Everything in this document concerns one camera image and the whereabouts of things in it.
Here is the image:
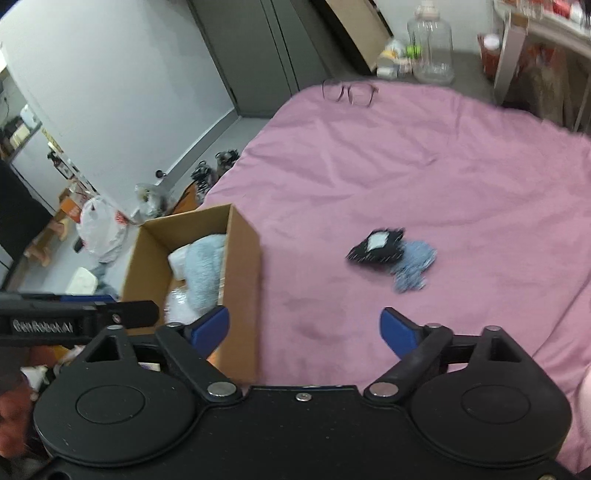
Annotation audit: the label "grey plastic bag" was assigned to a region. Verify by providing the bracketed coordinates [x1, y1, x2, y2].
[135, 183, 168, 220]

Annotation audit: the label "white desk shelf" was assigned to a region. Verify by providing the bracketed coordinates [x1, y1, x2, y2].
[493, 0, 591, 133]

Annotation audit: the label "left grey sneaker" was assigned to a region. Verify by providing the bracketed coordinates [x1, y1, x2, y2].
[191, 160, 217, 206]

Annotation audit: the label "grey sneaker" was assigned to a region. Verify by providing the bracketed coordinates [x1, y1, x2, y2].
[215, 149, 240, 178]
[191, 160, 217, 206]

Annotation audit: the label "white red plastic bag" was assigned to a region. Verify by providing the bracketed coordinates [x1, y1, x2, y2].
[76, 196, 128, 263]

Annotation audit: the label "green lid small jar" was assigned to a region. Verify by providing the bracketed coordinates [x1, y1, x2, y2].
[406, 44, 423, 61]

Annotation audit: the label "black white patterned fabric item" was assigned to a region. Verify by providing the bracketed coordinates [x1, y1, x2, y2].
[346, 229, 405, 268]

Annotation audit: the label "purple frame eyeglasses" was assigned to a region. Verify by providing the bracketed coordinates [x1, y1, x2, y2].
[322, 80, 379, 108]

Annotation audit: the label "grey fluffy plush toy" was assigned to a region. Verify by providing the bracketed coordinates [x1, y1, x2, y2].
[184, 234, 226, 315]

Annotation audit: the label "right grey sneaker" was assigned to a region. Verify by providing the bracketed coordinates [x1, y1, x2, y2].
[215, 149, 240, 178]

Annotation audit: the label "person's left hand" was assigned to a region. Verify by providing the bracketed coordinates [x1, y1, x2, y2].
[1, 378, 33, 459]

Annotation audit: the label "white soft item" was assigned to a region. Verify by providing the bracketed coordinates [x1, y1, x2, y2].
[167, 244, 190, 281]

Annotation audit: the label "pink bed sheet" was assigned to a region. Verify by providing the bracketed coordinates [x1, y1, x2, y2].
[206, 82, 590, 471]

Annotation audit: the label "white jar with label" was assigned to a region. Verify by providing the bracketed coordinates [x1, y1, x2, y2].
[376, 39, 408, 80]

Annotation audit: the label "red basket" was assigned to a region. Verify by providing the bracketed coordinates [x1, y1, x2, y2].
[477, 33, 502, 81]

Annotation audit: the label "large clear plastic bottle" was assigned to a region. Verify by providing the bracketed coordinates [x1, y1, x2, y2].
[407, 1, 455, 85]

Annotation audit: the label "brown cardboard box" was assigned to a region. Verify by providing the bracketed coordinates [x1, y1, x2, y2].
[121, 204, 262, 385]

